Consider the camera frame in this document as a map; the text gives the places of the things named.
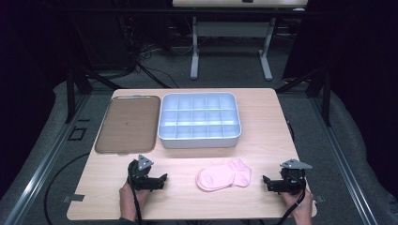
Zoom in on tangle of background cables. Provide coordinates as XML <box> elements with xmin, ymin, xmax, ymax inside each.
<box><xmin>117</xmin><ymin>13</ymin><xmax>195</xmax><ymax>89</ymax></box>

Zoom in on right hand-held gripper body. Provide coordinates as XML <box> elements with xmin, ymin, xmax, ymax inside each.
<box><xmin>268</xmin><ymin>158</ymin><xmax>314</xmax><ymax>195</ymax></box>

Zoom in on brown plastic tray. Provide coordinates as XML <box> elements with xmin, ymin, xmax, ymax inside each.
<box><xmin>94</xmin><ymin>95</ymin><xmax>161</xmax><ymax>155</ymax></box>

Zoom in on aluminium floor rail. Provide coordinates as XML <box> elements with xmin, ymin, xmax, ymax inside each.
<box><xmin>309</xmin><ymin>97</ymin><xmax>380</xmax><ymax>225</ymax></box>
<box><xmin>0</xmin><ymin>93</ymin><xmax>92</xmax><ymax>225</ymax></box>

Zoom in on white divided organizer box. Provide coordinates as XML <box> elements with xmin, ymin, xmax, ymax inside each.
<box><xmin>157</xmin><ymin>91</ymin><xmax>242</xmax><ymax>149</ymax></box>

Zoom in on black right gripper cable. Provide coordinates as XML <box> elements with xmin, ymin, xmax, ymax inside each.
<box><xmin>275</xmin><ymin>174</ymin><xmax>307</xmax><ymax>225</ymax></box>

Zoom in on black metal stand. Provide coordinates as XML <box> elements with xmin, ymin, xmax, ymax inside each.
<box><xmin>275</xmin><ymin>67</ymin><xmax>332</xmax><ymax>128</ymax></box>
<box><xmin>64</xmin><ymin>59</ymin><xmax>124</xmax><ymax>124</ymax></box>

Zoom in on black floor cable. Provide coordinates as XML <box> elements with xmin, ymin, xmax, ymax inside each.
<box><xmin>43</xmin><ymin>152</ymin><xmax>92</xmax><ymax>225</ymax></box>

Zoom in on pink sock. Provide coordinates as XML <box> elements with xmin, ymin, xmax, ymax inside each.
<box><xmin>195</xmin><ymin>157</ymin><xmax>253</xmax><ymax>192</ymax></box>

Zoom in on person's right hand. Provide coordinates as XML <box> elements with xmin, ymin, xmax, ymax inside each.
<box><xmin>279</xmin><ymin>188</ymin><xmax>314</xmax><ymax>225</ymax></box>

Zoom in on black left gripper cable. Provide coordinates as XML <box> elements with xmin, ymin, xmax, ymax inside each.
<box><xmin>127</xmin><ymin>162</ymin><xmax>144</xmax><ymax>225</ymax></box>

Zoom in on person's left hand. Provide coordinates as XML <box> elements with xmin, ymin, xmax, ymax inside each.
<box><xmin>118</xmin><ymin>181</ymin><xmax>150</xmax><ymax>222</ymax></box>

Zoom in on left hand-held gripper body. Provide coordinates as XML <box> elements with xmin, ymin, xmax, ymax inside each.
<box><xmin>127</xmin><ymin>154</ymin><xmax>165</xmax><ymax>192</ymax></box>

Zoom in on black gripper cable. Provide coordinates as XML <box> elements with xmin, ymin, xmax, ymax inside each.
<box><xmin>127</xmin><ymin>162</ymin><xmax>144</xmax><ymax>225</ymax></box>
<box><xmin>275</xmin><ymin>174</ymin><xmax>307</xmax><ymax>225</ymax></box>

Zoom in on white desk with metal legs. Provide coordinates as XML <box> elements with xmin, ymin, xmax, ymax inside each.
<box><xmin>172</xmin><ymin>0</ymin><xmax>310</xmax><ymax>83</ymax></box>

